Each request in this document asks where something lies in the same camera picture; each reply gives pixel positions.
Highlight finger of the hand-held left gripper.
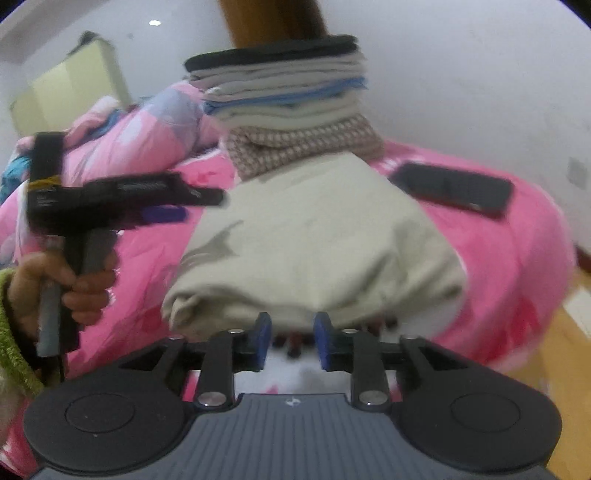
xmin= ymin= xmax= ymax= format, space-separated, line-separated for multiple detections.
xmin=184 ymin=187 xmax=229 ymax=208
xmin=137 ymin=205 xmax=190 ymax=225

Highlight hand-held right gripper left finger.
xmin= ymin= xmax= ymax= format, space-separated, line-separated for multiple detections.
xmin=117 ymin=312 xmax=273 ymax=411

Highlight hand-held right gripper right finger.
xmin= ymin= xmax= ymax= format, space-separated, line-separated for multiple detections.
xmin=313 ymin=311 xmax=467 ymax=410

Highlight beige pants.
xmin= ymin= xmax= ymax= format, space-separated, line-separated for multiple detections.
xmin=161 ymin=152 xmax=465 ymax=335

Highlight stack of folded clothes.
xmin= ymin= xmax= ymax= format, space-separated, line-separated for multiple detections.
xmin=185 ymin=34 xmax=386 ymax=181

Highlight person's left hand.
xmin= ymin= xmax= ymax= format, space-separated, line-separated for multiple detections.
xmin=9 ymin=251 xmax=120 ymax=340

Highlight teal striped cloth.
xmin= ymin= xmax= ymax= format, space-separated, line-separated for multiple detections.
xmin=0 ymin=154 xmax=31 ymax=204

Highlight pink grey floral quilt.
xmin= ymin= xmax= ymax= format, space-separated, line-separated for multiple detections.
xmin=0 ymin=80 xmax=227 ymax=268

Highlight pale yellow wardrobe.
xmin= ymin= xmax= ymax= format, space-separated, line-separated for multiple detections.
xmin=9 ymin=32 xmax=132 ymax=139

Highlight brown wooden door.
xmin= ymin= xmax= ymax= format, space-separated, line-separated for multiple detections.
xmin=217 ymin=0 xmax=331 ymax=49

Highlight pink floral blanket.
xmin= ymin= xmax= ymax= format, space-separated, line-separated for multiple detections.
xmin=0 ymin=138 xmax=575 ymax=480

